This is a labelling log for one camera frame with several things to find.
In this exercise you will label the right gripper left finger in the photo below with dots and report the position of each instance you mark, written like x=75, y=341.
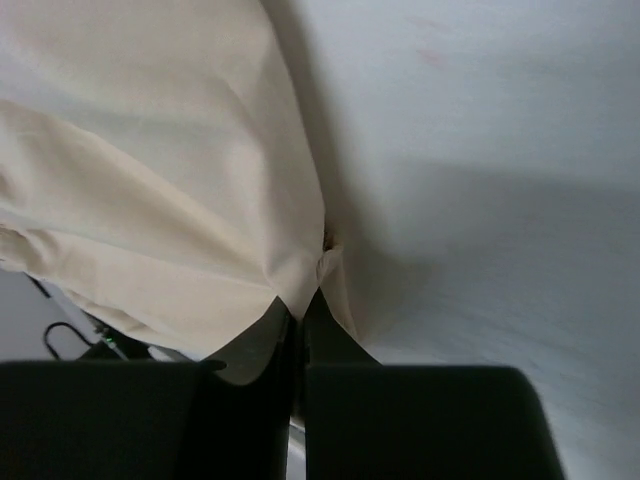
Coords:
x=224, y=417

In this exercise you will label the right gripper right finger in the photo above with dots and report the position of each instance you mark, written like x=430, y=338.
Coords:
x=365, y=420

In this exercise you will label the beige trousers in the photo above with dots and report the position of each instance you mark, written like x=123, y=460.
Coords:
x=155, y=168

